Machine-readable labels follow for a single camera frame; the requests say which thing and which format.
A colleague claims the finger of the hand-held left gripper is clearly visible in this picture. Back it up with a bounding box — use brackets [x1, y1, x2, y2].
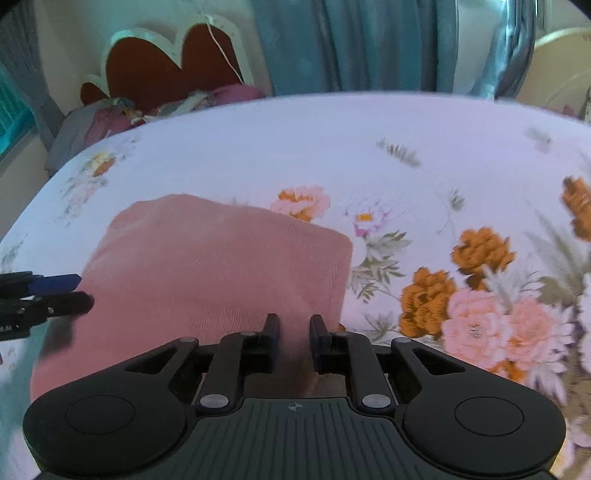
[41, 292, 95, 320]
[0, 271, 83, 301]

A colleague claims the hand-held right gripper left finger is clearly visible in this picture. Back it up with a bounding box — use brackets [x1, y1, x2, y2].
[124, 313, 282, 413]

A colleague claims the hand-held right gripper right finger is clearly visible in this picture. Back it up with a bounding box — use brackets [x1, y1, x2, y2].
[309, 314, 465, 412]

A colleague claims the pink knit garment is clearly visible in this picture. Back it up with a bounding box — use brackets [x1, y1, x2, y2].
[30, 194, 355, 403]

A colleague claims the pile of clothes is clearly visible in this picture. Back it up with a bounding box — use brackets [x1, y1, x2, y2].
[45, 84, 267, 180]

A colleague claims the teal window grille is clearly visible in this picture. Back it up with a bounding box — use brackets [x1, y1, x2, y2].
[0, 61, 36, 161]

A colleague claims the grey curtain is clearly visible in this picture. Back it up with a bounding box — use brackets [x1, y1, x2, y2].
[0, 0, 64, 155]

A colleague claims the floral bedsheet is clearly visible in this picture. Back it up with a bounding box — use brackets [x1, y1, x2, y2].
[0, 91, 591, 480]

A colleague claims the red heart-shaped headboard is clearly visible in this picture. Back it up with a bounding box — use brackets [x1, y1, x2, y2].
[80, 13, 256, 115]

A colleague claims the tied blue curtain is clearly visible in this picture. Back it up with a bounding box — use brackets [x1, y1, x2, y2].
[470, 0, 542, 101]

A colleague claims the cream round wooden headboard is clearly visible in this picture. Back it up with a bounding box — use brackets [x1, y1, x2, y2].
[514, 27, 591, 126]

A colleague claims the white hanging cord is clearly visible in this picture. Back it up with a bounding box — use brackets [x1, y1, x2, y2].
[204, 13, 246, 86]

